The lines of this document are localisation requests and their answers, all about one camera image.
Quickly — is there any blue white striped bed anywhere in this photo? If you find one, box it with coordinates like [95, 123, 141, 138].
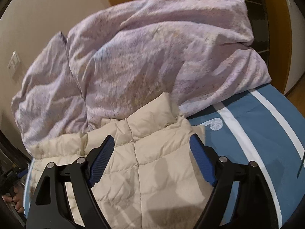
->
[25, 84, 304, 226]

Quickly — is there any lilac floral duvet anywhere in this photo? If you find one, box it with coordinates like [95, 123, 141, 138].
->
[11, 0, 271, 149]

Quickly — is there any person's left hand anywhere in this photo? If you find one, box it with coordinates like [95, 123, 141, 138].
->
[2, 185, 24, 214]

